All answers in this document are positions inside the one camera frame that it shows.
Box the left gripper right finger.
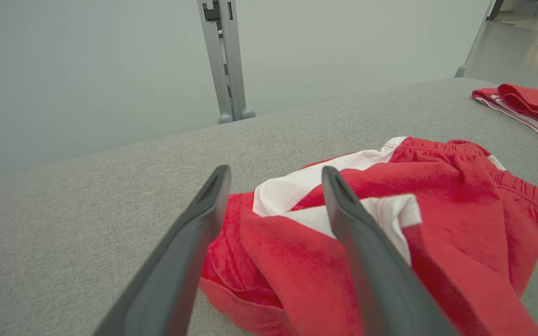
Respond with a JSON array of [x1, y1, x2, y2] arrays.
[[321, 165, 457, 336]]

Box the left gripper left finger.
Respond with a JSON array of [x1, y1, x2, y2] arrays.
[[93, 164, 232, 336]]

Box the red shorts with white panels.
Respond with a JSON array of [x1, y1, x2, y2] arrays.
[[198, 136, 538, 336]]

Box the red and white shorts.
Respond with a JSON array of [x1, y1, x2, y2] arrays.
[[472, 83, 538, 155]]

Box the grey metal partition frame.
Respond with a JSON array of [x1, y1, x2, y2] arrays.
[[454, 0, 505, 78]]

